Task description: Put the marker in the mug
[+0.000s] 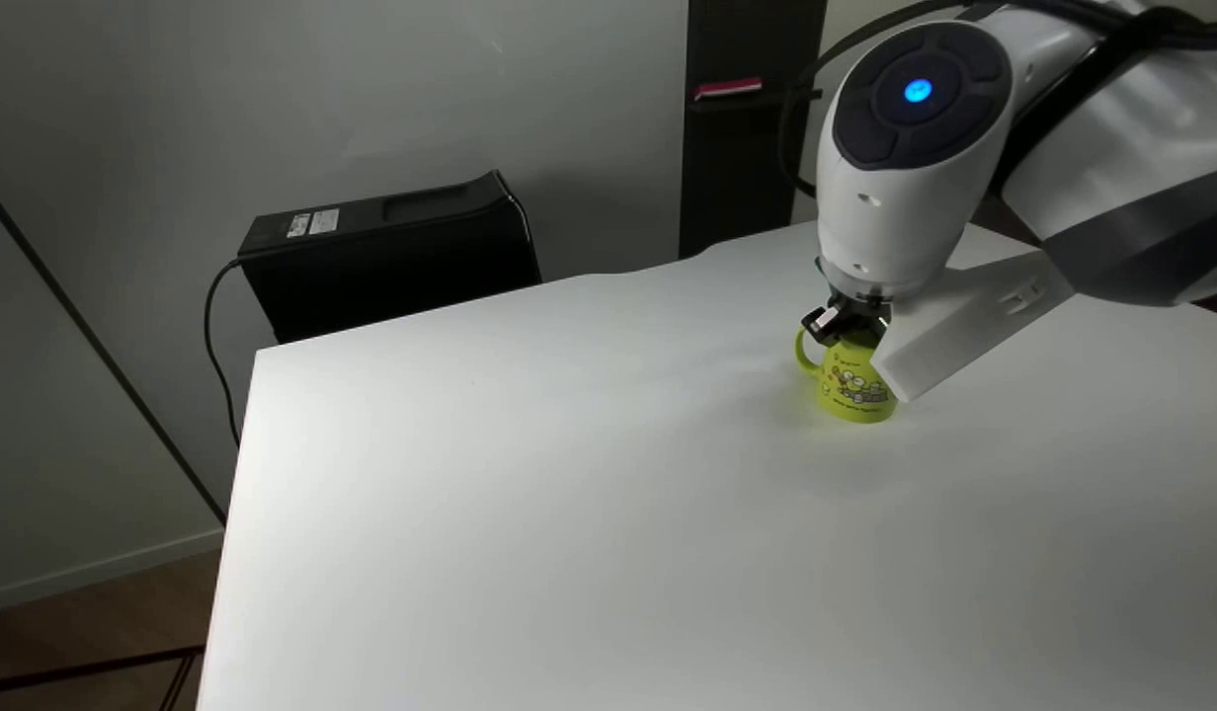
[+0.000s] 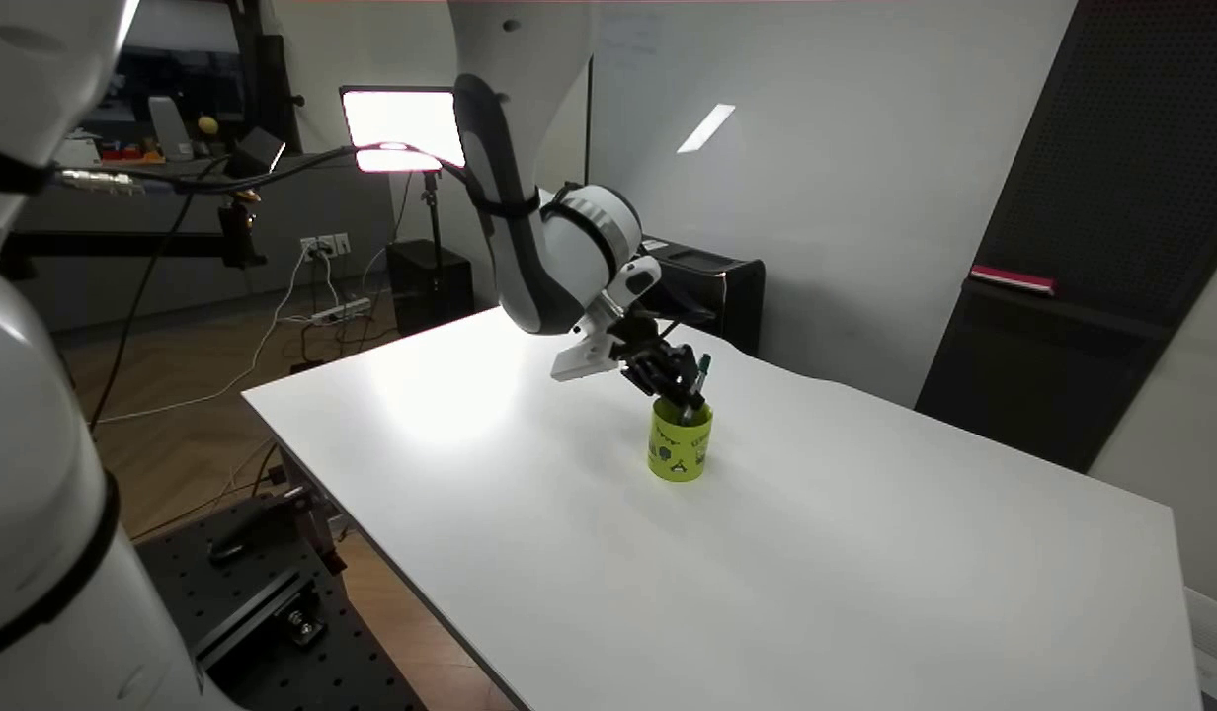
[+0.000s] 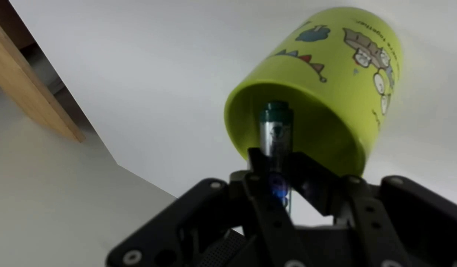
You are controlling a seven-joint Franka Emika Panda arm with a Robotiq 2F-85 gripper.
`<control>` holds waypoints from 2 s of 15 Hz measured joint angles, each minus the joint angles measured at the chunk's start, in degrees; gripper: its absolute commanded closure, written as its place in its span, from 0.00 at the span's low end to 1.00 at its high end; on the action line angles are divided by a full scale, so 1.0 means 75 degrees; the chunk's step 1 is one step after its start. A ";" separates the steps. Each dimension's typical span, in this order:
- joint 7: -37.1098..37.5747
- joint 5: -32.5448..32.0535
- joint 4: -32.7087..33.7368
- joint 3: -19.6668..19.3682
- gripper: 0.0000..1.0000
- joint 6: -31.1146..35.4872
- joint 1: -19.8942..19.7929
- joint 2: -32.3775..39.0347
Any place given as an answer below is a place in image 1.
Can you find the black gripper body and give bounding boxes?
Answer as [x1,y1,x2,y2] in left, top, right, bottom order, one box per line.
[823,288,893,336]

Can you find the black computer case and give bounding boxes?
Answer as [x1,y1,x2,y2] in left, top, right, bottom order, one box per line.
[232,164,549,349]

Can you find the black computer power cable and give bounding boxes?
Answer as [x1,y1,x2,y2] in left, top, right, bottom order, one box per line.
[198,251,263,447]

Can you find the black tall cabinet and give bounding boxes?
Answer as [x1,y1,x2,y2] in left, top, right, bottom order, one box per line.
[674,0,830,260]

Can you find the lime green mug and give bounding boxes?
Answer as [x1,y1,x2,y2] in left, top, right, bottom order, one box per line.
[792,321,906,430]

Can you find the black tripod stand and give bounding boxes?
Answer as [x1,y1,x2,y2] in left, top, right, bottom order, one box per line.
[0,171,232,700]

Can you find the pink flat item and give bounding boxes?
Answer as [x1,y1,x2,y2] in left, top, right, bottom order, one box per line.
[691,74,772,108]

